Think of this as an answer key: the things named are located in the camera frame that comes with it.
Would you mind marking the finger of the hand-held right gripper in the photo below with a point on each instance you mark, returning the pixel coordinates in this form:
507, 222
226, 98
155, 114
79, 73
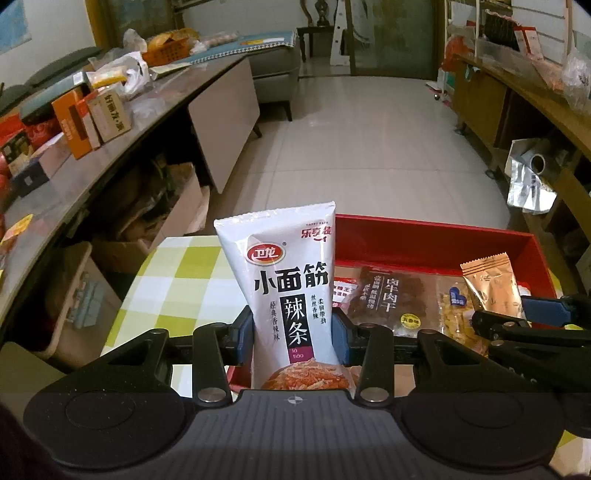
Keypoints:
542, 308
508, 332

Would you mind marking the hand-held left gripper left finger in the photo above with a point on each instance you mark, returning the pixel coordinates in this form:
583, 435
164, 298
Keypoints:
244, 337

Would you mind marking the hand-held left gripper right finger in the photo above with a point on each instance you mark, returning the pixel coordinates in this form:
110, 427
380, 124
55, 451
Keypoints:
342, 337

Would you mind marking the red white snack packet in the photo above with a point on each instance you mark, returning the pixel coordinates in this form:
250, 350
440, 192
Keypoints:
345, 293

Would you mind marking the gold snack packet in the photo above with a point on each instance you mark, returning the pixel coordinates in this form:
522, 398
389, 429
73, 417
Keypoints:
494, 286

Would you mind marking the clear waffle packet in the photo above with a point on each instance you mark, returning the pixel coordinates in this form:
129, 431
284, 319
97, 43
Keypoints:
455, 318

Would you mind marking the dark jerky packet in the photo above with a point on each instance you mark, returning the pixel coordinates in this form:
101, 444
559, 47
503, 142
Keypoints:
392, 300

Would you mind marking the white spicy strip packet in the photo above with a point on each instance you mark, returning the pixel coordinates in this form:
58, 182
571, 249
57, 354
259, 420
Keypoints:
286, 277

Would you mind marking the red box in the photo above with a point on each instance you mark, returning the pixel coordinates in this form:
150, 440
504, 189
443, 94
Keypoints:
415, 240

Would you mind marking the green checkered tablecloth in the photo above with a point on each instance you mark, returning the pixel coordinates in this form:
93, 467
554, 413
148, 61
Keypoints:
184, 267

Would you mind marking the beige storage bin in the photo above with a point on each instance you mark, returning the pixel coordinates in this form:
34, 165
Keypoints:
78, 286

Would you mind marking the grey sideboard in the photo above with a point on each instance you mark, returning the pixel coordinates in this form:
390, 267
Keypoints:
226, 120

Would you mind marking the wooden shelf unit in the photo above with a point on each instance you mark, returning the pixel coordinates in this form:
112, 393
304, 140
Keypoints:
480, 97

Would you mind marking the clear plastic bag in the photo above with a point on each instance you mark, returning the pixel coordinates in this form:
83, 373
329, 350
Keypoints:
577, 78

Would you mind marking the yellow sachet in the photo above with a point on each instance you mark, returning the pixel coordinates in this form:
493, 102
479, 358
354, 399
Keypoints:
16, 228

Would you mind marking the cream carton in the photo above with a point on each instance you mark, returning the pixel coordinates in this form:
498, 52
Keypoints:
111, 120

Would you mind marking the dark flat carton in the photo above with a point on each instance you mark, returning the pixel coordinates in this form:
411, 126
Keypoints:
32, 175

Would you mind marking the orange carton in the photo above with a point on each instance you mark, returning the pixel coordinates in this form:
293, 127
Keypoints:
74, 129

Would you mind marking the white plastic bag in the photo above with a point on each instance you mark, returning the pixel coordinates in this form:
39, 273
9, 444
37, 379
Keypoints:
134, 74

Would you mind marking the white stand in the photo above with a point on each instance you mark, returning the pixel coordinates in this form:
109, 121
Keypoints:
339, 50

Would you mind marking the red carton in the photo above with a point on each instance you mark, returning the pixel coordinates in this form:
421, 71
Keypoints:
37, 134

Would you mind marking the orange basket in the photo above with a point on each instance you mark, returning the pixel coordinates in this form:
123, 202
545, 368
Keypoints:
168, 50

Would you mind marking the glass door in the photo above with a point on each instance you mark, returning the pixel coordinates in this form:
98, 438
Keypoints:
397, 37

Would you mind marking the grey blue flat box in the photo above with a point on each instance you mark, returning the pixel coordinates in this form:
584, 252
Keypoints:
51, 94

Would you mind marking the wall poster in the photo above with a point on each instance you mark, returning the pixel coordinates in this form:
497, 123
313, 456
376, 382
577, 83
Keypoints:
14, 27

